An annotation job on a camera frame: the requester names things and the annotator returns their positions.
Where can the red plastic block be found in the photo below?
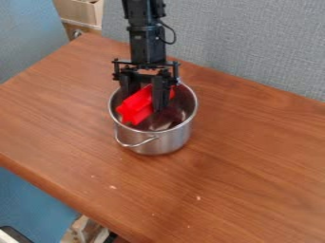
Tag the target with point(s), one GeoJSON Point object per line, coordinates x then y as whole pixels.
{"type": "Point", "coordinates": [137, 108]}

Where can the light wooden frame under table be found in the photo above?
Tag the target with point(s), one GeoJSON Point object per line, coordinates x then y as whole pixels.
{"type": "Point", "coordinates": [86, 231]}

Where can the black and white device corner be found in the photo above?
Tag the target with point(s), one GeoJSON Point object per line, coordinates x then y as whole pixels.
{"type": "Point", "coordinates": [10, 235]}

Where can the stainless steel pot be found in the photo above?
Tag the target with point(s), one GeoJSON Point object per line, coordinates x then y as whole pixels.
{"type": "Point", "coordinates": [165, 131]}

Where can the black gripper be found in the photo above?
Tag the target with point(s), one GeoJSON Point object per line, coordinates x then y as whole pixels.
{"type": "Point", "coordinates": [128, 72]}

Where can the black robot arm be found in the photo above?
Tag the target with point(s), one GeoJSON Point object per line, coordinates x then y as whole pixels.
{"type": "Point", "coordinates": [146, 29]}

